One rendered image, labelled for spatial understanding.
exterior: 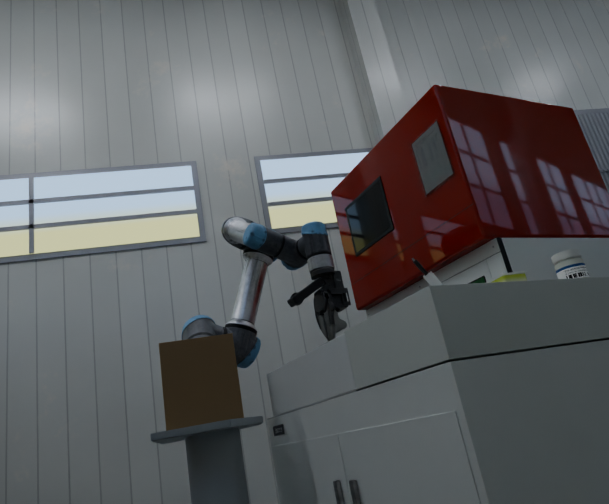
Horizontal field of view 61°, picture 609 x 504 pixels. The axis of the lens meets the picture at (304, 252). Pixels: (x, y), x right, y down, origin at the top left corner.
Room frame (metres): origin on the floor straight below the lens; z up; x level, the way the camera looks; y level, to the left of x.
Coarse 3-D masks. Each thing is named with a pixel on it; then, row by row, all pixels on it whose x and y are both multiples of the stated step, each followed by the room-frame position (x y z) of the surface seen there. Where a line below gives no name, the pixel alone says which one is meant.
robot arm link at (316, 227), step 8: (304, 224) 1.44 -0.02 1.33; (312, 224) 1.42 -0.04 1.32; (320, 224) 1.43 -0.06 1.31; (304, 232) 1.44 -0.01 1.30; (312, 232) 1.42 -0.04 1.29; (320, 232) 1.43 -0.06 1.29; (304, 240) 1.44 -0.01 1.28; (312, 240) 1.43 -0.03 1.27; (320, 240) 1.43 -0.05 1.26; (328, 240) 1.45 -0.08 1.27; (304, 248) 1.45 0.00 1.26; (312, 248) 1.43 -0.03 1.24; (320, 248) 1.42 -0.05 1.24; (328, 248) 1.44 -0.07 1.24; (304, 256) 1.48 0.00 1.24
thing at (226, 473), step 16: (256, 416) 1.58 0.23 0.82; (160, 432) 1.43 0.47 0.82; (176, 432) 1.44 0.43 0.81; (192, 432) 1.45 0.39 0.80; (208, 432) 1.54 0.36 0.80; (224, 432) 1.56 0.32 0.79; (192, 448) 1.55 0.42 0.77; (208, 448) 1.54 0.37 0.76; (224, 448) 1.55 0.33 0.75; (240, 448) 1.61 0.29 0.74; (192, 464) 1.56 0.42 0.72; (208, 464) 1.54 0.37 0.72; (224, 464) 1.55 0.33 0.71; (240, 464) 1.59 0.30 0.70; (192, 480) 1.56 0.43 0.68; (208, 480) 1.54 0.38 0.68; (224, 480) 1.55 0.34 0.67; (240, 480) 1.58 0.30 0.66; (192, 496) 1.57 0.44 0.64; (208, 496) 1.54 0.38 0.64; (224, 496) 1.54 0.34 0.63; (240, 496) 1.58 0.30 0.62
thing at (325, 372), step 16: (320, 352) 1.43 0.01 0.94; (336, 352) 1.35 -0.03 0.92; (288, 368) 1.62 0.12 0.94; (304, 368) 1.53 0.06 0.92; (320, 368) 1.44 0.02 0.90; (336, 368) 1.36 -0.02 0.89; (272, 384) 1.75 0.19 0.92; (288, 384) 1.64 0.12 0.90; (304, 384) 1.54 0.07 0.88; (320, 384) 1.46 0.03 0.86; (336, 384) 1.38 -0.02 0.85; (352, 384) 1.31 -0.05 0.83; (272, 400) 1.77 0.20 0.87; (288, 400) 1.66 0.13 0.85; (304, 400) 1.56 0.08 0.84; (320, 400) 1.47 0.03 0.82
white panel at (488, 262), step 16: (496, 240) 1.60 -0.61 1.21; (464, 256) 1.73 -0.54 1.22; (480, 256) 1.67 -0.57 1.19; (496, 256) 1.61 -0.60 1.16; (448, 272) 1.81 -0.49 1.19; (464, 272) 1.75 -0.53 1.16; (480, 272) 1.69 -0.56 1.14; (496, 272) 1.63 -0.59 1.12; (416, 288) 1.98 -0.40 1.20; (384, 304) 2.18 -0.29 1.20
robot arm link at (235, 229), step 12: (228, 228) 1.68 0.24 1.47; (240, 228) 1.57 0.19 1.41; (252, 228) 1.42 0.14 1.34; (264, 228) 1.44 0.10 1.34; (228, 240) 1.72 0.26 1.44; (240, 240) 1.58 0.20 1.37; (252, 240) 1.43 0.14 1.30; (264, 240) 1.44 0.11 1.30; (276, 240) 1.46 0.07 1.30; (264, 252) 1.48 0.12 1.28; (276, 252) 1.48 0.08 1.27
